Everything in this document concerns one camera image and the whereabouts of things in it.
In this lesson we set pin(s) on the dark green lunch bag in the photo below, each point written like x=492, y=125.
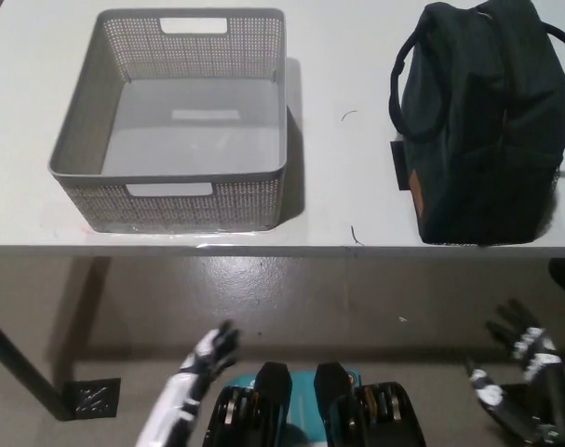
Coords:
x=487, y=139

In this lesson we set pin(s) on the grey perforated plastic basket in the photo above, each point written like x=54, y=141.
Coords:
x=189, y=139

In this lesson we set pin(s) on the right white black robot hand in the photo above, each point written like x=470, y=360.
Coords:
x=542, y=363

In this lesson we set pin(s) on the black floor tape square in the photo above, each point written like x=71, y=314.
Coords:
x=93, y=396

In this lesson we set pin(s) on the black tape patch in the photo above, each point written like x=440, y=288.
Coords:
x=398, y=163

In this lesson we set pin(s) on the black metal table leg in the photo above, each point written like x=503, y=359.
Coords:
x=21, y=363

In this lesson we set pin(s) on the black teal robot torso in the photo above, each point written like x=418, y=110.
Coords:
x=273, y=386

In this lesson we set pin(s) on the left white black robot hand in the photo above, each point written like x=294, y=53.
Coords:
x=179, y=396

